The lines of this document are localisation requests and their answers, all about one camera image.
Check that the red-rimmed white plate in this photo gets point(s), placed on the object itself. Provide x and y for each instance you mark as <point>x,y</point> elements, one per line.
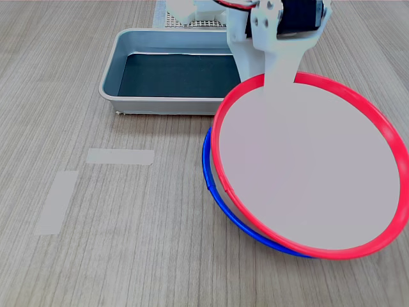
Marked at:
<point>306,166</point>

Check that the black tray mat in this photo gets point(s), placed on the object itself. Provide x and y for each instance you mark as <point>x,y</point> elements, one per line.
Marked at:
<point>175,76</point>

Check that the pale perforated base plate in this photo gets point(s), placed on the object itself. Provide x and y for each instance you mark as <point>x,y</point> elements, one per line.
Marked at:
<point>204,24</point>

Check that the translucent tape beside base plate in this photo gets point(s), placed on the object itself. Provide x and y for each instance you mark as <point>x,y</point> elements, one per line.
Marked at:
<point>159,14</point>

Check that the steel tray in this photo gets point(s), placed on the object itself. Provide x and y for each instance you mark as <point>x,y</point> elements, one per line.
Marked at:
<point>110,80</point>

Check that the blue-rimmed white plate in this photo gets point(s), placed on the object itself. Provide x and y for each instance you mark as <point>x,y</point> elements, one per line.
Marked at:
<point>205,160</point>

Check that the long translucent tape strip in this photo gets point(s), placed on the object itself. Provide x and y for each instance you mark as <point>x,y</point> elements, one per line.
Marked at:
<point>119,156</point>
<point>57,201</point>

